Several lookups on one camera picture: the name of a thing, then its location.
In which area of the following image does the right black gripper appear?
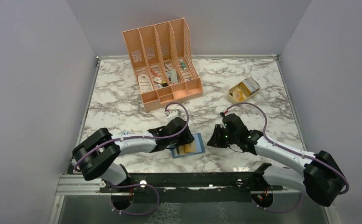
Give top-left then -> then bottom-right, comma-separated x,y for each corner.
207,124 -> 239,148

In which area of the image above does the gold credit card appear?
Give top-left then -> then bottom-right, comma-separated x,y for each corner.
184,142 -> 196,154
174,146 -> 185,156

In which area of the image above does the blue card holder wallet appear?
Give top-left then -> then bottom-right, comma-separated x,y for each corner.
170,133 -> 205,159

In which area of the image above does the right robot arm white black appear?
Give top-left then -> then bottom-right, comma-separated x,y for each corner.
207,114 -> 346,207

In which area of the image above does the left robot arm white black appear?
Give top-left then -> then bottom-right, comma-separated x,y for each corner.
72,117 -> 194,192

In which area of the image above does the loose gold card in tray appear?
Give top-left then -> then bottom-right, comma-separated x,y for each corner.
232,89 -> 244,102

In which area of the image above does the beige oval card tray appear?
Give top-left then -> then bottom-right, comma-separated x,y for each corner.
227,77 -> 261,104

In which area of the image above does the stack of credit cards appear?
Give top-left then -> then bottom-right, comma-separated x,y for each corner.
240,77 -> 260,95

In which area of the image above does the blue white round coaster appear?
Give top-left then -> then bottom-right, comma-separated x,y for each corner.
120,131 -> 131,136

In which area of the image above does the orange plastic desk organizer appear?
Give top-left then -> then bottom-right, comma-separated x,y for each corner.
122,18 -> 203,112

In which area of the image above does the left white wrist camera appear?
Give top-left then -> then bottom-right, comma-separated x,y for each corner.
165,109 -> 182,122

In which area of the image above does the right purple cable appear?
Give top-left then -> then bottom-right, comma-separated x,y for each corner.
220,102 -> 350,214

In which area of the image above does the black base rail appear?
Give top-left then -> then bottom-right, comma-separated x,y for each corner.
99,172 -> 283,203

